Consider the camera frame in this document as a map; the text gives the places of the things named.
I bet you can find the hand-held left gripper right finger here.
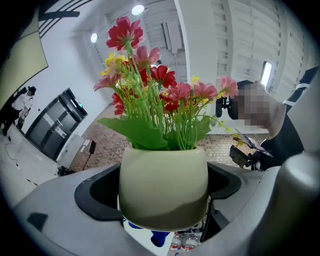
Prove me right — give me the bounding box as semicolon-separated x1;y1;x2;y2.
206;161;267;247

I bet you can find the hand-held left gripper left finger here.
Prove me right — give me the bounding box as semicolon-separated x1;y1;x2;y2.
13;163;161;256

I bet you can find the red pink flower pot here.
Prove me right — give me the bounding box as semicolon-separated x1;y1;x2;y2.
93;16;274;231

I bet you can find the blue cloth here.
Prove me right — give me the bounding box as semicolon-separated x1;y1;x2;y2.
126;221;171;248

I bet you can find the black chest-mounted screen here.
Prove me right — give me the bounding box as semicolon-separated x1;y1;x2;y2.
229;144;254;169

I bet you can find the black bag pile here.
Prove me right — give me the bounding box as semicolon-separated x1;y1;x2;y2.
56;165;76;177

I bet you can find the large clear water bottle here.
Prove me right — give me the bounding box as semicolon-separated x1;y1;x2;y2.
182;232;201;251
170;234;183;251

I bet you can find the black speaker stand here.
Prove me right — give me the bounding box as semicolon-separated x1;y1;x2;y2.
81;139;98;171

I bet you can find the person's torso in black clothing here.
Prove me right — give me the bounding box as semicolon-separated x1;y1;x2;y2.
254;65;320;172

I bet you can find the black double door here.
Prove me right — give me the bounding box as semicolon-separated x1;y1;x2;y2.
24;87;89;162

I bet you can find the person's head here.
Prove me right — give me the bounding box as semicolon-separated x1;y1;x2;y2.
236;79;287;137

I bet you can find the yellow partition screen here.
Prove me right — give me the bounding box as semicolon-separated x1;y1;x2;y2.
0;12;50;111

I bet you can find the black head camera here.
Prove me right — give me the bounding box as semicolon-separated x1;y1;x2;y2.
215;96;235;119

